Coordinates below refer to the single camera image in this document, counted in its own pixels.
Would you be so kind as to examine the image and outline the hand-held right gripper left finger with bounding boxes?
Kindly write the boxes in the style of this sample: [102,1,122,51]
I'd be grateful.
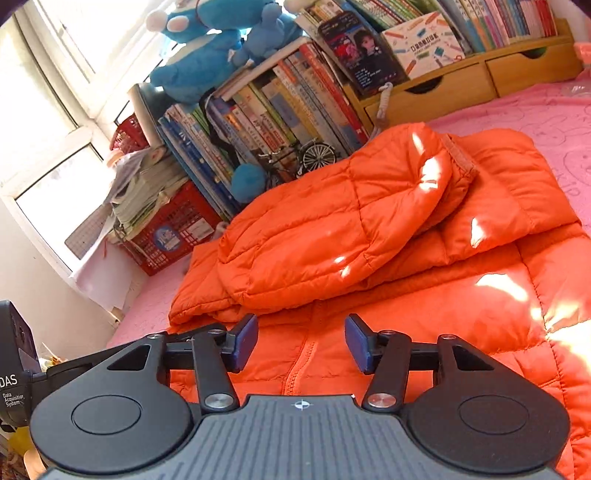
[78,314,259,411]

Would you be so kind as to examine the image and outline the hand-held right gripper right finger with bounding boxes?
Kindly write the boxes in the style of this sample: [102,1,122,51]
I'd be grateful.
[345,314,527,413]

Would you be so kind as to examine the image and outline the orange puffer jacket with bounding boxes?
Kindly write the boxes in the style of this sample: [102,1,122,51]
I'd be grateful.
[167,121,591,480]

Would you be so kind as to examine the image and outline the large red plastic basket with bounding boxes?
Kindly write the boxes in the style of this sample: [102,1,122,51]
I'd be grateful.
[121,179,223,278]

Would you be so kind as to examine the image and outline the grey grid mat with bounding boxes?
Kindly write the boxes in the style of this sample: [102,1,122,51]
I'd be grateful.
[64,204,117,260]

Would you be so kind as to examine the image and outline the blue pompom ball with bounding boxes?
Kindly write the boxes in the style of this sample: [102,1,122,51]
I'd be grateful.
[230,163,269,205]

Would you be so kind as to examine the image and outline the stack of paper workbooks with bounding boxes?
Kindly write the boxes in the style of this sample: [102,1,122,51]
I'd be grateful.
[105,147,191,244]

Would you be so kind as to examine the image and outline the miniature bicycle model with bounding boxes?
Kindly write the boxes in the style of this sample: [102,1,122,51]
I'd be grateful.
[255,140,339,186]

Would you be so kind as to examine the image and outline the row of tall picture books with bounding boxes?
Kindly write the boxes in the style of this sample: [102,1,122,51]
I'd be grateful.
[156,36,371,223]

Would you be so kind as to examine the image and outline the small red plastic basket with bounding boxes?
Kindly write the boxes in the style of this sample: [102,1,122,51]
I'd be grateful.
[109,112,151,156]

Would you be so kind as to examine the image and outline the grey folder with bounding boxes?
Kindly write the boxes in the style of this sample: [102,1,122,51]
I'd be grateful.
[126,82,175,145]

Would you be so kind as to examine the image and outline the wooden drawer organizer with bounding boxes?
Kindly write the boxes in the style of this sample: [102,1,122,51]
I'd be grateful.
[341,17,584,136]

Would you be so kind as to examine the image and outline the large blue plush toy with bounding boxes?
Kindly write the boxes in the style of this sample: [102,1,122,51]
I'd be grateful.
[146,0,246,105]

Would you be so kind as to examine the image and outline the black photo phone box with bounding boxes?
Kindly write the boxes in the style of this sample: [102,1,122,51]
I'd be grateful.
[317,9,410,96]

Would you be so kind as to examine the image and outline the white printed cardboard box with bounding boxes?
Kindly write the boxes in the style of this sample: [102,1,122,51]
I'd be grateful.
[380,10,465,80]

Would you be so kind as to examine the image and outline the small blue plush toy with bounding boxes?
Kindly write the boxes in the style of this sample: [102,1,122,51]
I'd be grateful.
[232,0,302,68]

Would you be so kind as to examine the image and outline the row of thin green books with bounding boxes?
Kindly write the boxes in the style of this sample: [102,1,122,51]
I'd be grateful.
[294,0,445,36]

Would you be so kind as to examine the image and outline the clear plastic bag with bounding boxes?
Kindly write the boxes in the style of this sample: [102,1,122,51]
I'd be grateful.
[560,80,591,101]

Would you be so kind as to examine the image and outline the white pink plush toy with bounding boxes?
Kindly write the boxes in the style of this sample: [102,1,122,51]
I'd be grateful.
[281,0,325,16]

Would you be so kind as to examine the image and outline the row of purple red books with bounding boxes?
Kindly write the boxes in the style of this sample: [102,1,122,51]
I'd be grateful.
[438,0,560,52]

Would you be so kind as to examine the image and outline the black strap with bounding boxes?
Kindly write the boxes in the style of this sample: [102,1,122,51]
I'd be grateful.
[200,89,246,168]

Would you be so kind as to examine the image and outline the white coiled cable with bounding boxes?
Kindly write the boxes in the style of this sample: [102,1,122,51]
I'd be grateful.
[375,82,394,136]

